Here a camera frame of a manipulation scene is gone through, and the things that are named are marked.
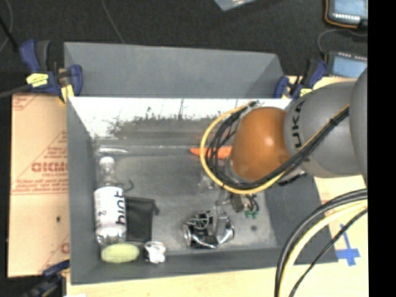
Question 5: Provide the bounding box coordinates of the brown cardboard board red print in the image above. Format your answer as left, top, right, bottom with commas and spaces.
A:
6, 93, 71, 278

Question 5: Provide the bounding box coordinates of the small white crumpled packet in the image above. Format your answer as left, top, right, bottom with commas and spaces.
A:
142, 241, 167, 264

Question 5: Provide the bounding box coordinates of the grey metal bin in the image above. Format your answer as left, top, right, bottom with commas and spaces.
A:
63, 41, 338, 285

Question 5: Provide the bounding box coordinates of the black cloth pouch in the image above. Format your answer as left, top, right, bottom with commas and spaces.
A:
123, 179, 160, 244

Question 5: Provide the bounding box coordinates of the clear plastic bottle white label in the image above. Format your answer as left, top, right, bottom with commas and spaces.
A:
93, 156, 128, 247

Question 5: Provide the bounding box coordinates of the crushed black and silver can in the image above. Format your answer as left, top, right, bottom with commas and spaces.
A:
182, 209, 235, 249

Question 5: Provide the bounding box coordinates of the orange toy carrot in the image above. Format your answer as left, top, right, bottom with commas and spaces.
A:
189, 146, 233, 161

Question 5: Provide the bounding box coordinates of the yellow-green oval sponge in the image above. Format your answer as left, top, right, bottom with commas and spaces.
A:
100, 242, 140, 264

